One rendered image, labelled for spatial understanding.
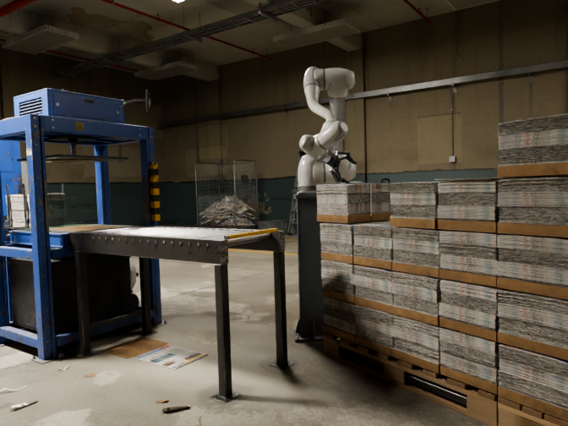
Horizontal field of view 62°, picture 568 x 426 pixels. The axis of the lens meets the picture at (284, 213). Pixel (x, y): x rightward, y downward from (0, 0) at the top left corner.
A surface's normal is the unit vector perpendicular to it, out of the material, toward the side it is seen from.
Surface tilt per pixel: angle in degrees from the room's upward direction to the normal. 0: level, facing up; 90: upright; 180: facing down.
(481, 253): 89
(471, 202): 90
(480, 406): 90
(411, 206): 90
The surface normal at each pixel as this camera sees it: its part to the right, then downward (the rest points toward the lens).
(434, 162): -0.57, 0.06
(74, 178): 0.82, 0.00
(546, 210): -0.82, 0.05
